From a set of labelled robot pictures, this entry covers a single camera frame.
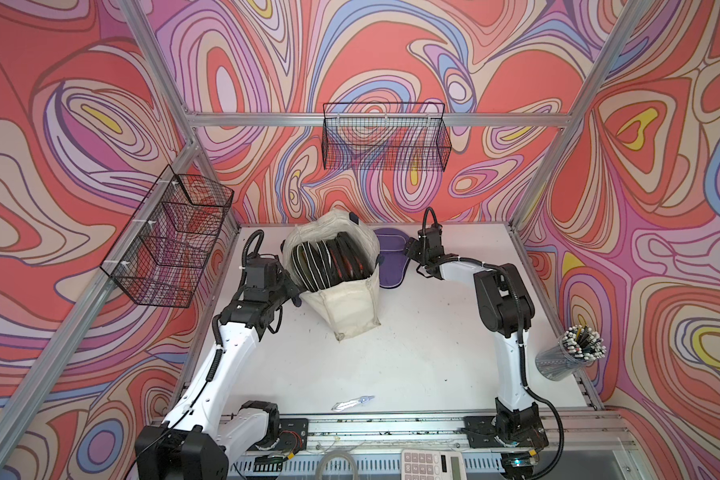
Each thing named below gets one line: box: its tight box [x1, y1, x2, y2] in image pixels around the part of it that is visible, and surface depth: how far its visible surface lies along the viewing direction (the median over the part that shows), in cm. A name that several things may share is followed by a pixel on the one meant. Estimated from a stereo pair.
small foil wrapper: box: [331, 395, 375, 412], surface depth 80 cm
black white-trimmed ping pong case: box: [291, 239, 332, 292], surface depth 88 cm
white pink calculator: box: [400, 449, 467, 480], surface depth 69 cm
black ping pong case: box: [326, 232, 377, 286], surface depth 93 cm
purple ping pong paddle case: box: [373, 228, 410, 289], surface depth 108 cm
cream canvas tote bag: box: [283, 210, 381, 341], surface depth 84 cm
